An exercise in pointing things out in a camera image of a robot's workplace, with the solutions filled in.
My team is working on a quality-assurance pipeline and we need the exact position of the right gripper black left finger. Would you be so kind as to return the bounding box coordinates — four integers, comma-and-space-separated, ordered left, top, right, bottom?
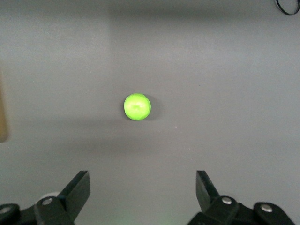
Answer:
0, 170, 91, 225

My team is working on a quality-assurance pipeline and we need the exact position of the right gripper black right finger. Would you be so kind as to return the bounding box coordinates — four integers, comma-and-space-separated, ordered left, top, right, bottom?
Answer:
187, 170, 296, 225

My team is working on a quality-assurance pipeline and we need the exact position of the orange plastic tray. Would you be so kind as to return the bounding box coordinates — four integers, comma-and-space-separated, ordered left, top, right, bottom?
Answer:
0, 70, 10, 143

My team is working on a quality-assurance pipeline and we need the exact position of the dark grey table mat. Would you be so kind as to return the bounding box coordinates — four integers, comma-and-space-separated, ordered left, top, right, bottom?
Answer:
0, 0, 300, 225

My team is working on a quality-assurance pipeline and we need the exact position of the thin black loose cable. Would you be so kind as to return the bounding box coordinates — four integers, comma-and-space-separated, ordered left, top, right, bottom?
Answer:
273, 0, 300, 16

